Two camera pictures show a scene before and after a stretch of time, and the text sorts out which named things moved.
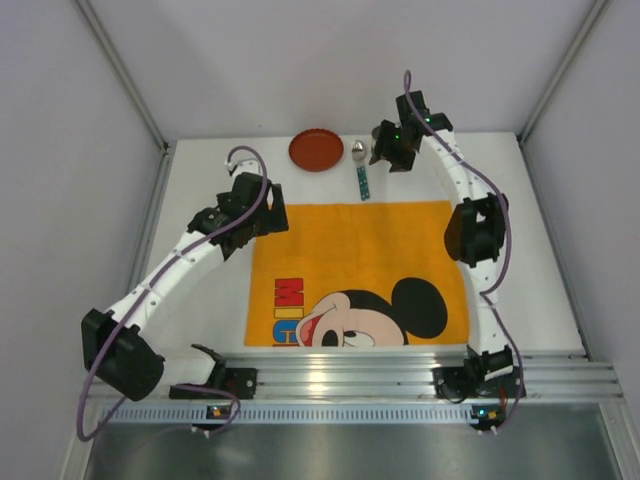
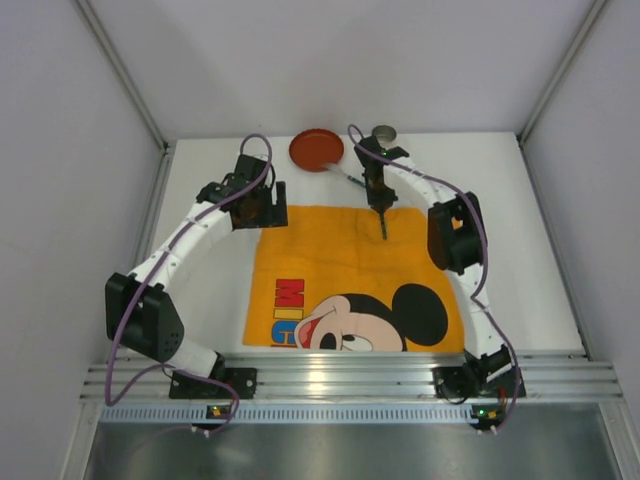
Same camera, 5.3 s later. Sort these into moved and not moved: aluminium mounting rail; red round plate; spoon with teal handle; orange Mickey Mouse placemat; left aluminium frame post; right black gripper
Moved: spoon with teal handle; right black gripper
Not moved: orange Mickey Mouse placemat; red round plate; left aluminium frame post; aluminium mounting rail
